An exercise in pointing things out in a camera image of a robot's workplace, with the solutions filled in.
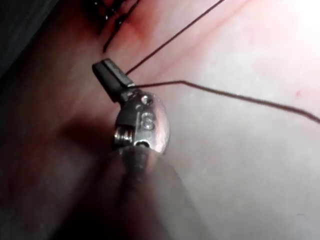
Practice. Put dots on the left arm needle driver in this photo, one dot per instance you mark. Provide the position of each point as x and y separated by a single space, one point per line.
152 120

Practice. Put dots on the left arm needle driver jaw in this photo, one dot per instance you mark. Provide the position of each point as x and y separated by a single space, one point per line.
117 72
108 81

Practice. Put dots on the black thread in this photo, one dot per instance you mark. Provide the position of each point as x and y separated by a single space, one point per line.
240 96

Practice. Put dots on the dark left arm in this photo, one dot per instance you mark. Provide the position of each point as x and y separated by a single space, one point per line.
147 200

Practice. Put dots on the black stitching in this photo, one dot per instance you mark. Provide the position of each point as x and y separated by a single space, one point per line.
117 23

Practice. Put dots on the tissue pad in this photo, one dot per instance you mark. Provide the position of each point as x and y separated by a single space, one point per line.
250 162

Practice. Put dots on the dark cloth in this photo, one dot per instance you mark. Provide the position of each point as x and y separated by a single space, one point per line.
17 22

